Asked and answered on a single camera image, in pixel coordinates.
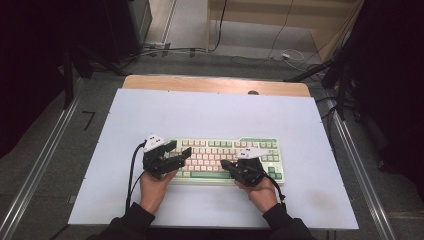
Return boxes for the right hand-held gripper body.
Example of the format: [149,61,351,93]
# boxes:
[234,147,272,188]

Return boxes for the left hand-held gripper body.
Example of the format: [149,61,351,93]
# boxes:
[142,134,168,180]

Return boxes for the green and pink keyboard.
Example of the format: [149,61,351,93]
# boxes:
[166,136,286,186]

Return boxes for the person's right hand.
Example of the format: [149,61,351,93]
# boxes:
[234,178,279,214]

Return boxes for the person's left hand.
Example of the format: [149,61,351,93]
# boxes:
[139,169,179,215]

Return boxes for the white table mat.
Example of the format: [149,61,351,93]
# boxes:
[67,88,360,231]

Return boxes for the person's dark trousers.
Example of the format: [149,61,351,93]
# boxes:
[146,228,273,240]

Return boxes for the grey power strip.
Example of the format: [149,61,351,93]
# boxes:
[144,41,172,52]

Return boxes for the black tripod stand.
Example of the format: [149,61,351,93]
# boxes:
[283,49,355,121]

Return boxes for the black cabinet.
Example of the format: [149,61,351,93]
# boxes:
[103,0,154,64]

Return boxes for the light wooden shelf unit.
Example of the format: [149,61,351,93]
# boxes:
[205,0,365,63]

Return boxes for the dark curtain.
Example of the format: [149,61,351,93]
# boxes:
[346,0,424,201]
[0,0,111,158]

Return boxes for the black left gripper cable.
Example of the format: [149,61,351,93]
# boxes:
[125,140,148,213]

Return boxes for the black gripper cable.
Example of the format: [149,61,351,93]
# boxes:
[125,140,148,213]
[263,173,287,204]

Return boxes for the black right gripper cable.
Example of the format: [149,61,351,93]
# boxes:
[263,173,287,204]

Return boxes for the black floor cable bundle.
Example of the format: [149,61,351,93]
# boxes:
[119,45,208,68]

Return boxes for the aluminium floor rail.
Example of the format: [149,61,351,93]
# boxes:
[0,96,81,240]
[324,98,398,240]

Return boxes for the white coiled cable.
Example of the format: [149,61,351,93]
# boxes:
[280,49,305,63]

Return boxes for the thin black hanging cable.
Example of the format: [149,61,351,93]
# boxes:
[259,0,295,66]

